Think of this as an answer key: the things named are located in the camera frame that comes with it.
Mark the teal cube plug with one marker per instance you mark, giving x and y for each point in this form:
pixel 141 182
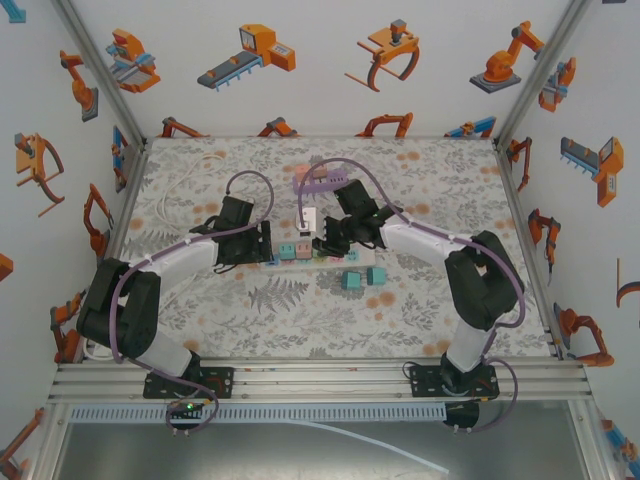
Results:
pixel 286 250
pixel 353 280
pixel 376 276

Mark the pink cube plug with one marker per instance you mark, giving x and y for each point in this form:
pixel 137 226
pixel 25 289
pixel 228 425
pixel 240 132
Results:
pixel 301 249
pixel 302 171

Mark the purple power strip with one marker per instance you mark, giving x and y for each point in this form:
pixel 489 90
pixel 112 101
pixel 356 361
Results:
pixel 320 186

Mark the white six-socket power strip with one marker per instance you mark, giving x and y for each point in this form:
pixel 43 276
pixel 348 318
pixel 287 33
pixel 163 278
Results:
pixel 362 256

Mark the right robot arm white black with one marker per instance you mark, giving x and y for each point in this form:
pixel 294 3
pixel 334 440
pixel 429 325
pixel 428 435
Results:
pixel 425 240

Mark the rose cube plug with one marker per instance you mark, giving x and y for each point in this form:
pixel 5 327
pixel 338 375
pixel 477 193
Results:
pixel 320 172

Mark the floral print tablecloth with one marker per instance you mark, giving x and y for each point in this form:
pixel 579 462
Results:
pixel 300 325

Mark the circuit board with green light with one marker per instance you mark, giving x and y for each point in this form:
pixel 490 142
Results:
pixel 189 406

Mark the grey metal panel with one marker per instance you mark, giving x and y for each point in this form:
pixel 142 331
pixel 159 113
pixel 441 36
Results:
pixel 200 455

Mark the thin white tube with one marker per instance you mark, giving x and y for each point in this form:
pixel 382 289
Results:
pixel 400 451

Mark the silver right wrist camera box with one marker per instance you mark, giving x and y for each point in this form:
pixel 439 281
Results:
pixel 306 219

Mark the aluminium side rail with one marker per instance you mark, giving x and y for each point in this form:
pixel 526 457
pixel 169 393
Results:
pixel 134 175
pixel 530 250

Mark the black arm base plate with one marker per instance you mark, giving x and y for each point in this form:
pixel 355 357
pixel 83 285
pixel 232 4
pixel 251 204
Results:
pixel 425 382
pixel 220 382

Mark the wide aluminium base rail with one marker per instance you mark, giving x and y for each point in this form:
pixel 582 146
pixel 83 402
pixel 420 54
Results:
pixel 325 382

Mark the aluminium frame post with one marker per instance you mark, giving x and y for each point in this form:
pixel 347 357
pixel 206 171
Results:
pixel 544 65
pixel 98 65

